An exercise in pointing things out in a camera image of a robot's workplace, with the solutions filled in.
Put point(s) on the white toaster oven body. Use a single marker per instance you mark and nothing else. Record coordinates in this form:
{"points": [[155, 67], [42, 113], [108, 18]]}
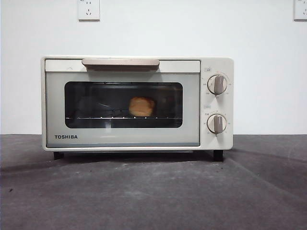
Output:
{"points": [[216, 103]]}

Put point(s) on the temperature knob, beige grip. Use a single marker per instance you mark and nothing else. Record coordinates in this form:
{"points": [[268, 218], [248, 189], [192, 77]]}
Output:
{"points": [[217, 84]]}

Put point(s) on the white wall socket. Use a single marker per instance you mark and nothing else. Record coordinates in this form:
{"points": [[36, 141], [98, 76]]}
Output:
{"points": [[301, 10], [88, 10]]}

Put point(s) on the timer knob, beige grip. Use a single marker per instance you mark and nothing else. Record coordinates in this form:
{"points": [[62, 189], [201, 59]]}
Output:
{"points": [[217, 123]]}

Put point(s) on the golden braided bread loaf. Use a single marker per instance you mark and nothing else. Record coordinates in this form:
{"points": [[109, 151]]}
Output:
{"points": [[141, 106]]}

